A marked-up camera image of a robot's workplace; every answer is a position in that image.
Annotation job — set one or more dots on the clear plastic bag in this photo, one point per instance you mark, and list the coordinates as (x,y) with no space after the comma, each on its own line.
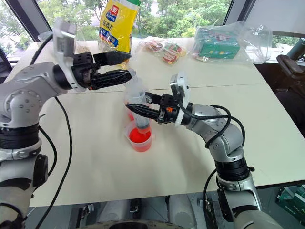
(256,45)

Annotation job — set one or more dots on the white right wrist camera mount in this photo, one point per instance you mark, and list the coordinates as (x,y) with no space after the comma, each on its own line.
(182,80)

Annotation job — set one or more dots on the dark rounded robot base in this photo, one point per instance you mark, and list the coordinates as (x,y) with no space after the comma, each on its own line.
(133,214)

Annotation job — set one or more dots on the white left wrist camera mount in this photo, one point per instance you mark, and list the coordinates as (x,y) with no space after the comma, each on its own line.
(63,45)

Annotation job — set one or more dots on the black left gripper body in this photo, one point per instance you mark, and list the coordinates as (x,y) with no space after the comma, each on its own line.
(82,70)

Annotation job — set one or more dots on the dark brown chair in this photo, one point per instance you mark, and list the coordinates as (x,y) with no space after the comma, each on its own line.
(289,66)

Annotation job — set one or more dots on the green printed carton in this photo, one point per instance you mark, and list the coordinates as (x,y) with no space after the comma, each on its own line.
(294,200)

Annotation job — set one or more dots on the green cardboard box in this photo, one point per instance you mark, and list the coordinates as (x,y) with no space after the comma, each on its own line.
(218,46)

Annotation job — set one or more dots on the dark window frame beam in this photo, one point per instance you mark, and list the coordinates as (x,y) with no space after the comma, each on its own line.
(31,14)
(238,12)

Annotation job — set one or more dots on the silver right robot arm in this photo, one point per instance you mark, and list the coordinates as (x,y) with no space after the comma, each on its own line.
(224,140)

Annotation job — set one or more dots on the clear bag of grains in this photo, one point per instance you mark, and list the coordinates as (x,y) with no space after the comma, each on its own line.
(82,48)

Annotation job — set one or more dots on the teal post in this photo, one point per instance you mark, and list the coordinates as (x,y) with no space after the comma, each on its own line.
(297,47)

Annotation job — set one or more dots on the yellow snack bag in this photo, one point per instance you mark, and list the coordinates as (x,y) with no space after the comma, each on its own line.
(119,28)

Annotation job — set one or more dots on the clear plastic syringe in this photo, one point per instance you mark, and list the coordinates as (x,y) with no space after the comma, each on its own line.
(136,94)

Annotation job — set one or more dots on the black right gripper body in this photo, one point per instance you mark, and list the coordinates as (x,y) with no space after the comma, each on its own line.
(168,111)

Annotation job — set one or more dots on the bag of colourful snack packets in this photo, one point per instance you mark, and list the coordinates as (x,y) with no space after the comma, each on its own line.
(168,50)

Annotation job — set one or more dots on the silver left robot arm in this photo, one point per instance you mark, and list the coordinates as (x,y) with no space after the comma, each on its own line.
(23,100)

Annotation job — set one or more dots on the clear cup with red liquid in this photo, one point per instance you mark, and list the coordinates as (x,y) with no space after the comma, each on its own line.
(143,143)
(130,116)

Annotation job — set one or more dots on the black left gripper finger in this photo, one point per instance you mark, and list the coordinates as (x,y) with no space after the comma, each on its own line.
(112,57)
(112,78)

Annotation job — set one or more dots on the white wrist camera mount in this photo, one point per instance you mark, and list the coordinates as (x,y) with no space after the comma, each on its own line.
(182,80)
(63,45)

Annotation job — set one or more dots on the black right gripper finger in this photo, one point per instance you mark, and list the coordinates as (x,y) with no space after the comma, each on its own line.
(143,110)
(154,98)

